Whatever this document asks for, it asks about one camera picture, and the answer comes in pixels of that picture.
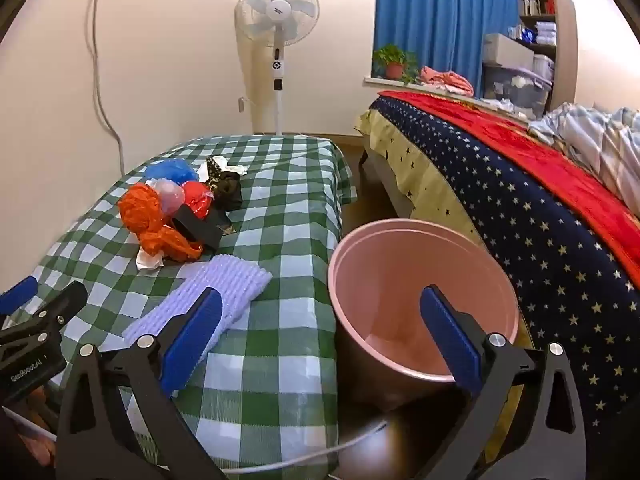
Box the grey wall cable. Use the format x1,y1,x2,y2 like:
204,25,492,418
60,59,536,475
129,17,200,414
87,0,126,178

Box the navy star blanket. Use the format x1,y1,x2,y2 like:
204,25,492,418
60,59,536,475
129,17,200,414
356,91,640,461

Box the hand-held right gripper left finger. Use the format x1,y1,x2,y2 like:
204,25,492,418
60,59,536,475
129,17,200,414
55,285,236,480

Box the black plastic wrapper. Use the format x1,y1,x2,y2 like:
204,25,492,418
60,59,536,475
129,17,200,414
170,204,236,253

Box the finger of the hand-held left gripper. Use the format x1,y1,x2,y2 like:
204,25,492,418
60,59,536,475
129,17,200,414
0,276,40,315
0,281,88,346

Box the red blanket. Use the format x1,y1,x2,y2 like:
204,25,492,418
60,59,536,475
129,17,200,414
385,89,640,291

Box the lavender foam sleeve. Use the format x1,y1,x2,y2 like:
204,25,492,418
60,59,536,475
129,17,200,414
122,254,273,356

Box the pink bin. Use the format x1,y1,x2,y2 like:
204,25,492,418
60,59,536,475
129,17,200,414
327,219,523,411

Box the clear bubble wrap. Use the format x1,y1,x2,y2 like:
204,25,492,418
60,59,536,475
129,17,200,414
152,178,187,213

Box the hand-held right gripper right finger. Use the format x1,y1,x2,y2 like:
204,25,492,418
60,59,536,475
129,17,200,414
419,284,588,480

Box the blue curtain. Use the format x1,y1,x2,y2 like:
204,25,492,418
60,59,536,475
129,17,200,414
375,0,521,98

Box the clear storage bin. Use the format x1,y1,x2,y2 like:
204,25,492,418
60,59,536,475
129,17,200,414
482,62,553,118

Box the orange plastic bag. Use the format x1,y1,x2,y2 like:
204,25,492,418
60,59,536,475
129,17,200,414
117,183,206,262

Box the pink clothes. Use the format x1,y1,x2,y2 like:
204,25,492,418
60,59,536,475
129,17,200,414
419,66,475,97

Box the white plastic container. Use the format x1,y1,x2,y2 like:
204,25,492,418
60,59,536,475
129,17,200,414
532,54,556,81

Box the white standing fan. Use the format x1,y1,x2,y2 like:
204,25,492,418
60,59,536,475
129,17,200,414
235,0,321,136

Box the dark brown cloth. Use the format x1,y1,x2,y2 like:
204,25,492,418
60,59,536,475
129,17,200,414
215,171,244,211

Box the beige box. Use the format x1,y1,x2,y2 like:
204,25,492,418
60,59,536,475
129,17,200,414
484,34,536,67

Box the brown floral cloth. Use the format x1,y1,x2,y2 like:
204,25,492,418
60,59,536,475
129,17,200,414
205,156,226,186

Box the red plastic bag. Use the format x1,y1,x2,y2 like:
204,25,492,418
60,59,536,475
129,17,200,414
181,180,215,221

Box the green checked tablecloth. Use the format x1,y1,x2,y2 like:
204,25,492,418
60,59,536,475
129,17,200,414
10,134,358,480

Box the white paper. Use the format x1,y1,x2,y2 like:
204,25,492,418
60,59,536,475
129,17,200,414
135,247,166,272

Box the plaid quilt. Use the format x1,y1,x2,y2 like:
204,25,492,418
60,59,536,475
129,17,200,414
529,102,640,206

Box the potted green plant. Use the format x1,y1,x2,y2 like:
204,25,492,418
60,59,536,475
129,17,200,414
372,44,421,86

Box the wooden bookshelf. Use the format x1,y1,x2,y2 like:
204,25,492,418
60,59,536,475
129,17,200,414
515,0,558,61

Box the blue plastic bag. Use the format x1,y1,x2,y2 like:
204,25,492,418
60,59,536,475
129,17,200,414
142,157,200,188

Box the white cable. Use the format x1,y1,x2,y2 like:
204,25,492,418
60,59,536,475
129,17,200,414
220,422,388,473

